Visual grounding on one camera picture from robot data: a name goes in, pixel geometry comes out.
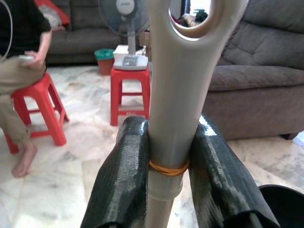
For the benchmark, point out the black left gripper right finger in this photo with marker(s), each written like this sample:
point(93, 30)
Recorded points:
point(221, 175)

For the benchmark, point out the grey fabric sofa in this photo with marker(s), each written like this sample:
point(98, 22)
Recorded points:
point(259, 78)
point(88, 35)

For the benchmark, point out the orange rubber band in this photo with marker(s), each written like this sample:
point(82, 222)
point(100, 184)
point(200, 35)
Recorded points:
point(169, 169)

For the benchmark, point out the person in black shirt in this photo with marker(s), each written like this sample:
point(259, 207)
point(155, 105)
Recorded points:
point(20, 71)

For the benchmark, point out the black round bin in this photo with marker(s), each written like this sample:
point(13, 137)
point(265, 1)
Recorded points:
point(283, 206)

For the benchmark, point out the orange bin with green liner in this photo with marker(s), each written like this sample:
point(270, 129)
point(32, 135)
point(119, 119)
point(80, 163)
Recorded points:
point(104, 60)

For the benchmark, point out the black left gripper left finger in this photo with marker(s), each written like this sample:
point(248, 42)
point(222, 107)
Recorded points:
point(121, 171)

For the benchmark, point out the red cushion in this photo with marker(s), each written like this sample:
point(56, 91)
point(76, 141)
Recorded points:
point(53, 13)

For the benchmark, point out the red plastic stool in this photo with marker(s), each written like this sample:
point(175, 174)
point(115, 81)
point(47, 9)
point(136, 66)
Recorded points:
point(129, 92)
point(42, 111)

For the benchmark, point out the white pedestal fan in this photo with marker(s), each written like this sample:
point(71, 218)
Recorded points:
point(129, 35)

